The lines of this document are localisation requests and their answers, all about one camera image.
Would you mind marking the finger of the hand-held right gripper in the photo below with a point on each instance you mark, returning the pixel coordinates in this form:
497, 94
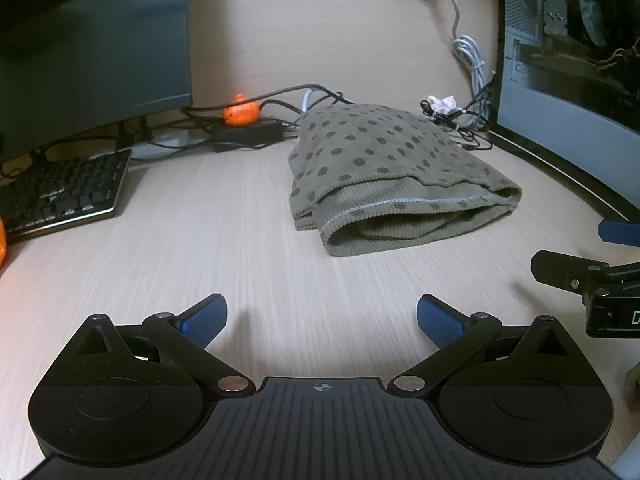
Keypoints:
555, 267
620, 232

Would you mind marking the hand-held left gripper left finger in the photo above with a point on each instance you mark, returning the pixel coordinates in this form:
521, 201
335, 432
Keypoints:
205, 317

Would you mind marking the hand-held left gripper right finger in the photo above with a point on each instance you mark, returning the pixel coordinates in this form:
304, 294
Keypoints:
437, 320

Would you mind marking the olive dotted knit cardigan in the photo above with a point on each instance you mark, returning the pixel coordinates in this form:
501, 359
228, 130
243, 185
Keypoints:
375, 150

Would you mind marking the white glass-sided computer case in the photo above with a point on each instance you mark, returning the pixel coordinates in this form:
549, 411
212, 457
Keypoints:
550, 85

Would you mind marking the black power adapter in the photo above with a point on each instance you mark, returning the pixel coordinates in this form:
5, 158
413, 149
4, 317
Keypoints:
250, 135

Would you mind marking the black keyboard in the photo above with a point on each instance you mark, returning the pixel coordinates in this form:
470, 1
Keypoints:
60, 190

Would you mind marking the crumpled white tissue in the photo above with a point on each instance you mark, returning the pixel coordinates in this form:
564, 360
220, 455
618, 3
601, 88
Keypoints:
442, 103

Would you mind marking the small orange toy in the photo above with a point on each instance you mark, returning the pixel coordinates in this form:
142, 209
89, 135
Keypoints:
241, 114

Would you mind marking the orange cloth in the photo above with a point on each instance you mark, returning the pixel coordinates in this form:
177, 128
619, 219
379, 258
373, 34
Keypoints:
2, 242

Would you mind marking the dark computer monitor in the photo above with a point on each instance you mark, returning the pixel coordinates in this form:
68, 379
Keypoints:
90, 35

